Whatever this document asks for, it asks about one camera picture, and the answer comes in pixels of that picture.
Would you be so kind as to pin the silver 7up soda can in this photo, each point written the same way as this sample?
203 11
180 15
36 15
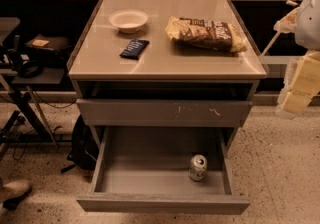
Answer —
198 167

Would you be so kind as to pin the closed grey top drawer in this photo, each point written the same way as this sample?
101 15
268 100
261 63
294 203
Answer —
166 113

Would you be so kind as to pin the grey stick with cap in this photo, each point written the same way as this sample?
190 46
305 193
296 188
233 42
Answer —
274 38

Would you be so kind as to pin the tan shoe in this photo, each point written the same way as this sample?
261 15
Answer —
14 189

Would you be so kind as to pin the open grey middle drawer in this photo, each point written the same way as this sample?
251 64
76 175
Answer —
146 170

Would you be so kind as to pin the black bag on shelf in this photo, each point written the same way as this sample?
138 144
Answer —
48 45

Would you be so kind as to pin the brown yellow chip bag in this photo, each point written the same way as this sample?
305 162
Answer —
207 34

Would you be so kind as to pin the white paper bowl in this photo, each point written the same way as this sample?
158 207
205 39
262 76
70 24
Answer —
128 21

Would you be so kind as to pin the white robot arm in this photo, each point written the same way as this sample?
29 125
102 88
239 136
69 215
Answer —
307 27

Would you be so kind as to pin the grey drawer cabinet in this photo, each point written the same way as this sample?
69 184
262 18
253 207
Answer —
166 70

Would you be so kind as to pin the black backpack on floor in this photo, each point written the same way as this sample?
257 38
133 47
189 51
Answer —
84 151

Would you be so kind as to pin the dark blue snack bar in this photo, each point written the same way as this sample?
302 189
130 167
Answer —
134 49

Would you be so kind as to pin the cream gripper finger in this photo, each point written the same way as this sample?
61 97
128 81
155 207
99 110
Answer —
301 85
287 23

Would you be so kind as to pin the black headphones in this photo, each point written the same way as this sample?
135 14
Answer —
24 68

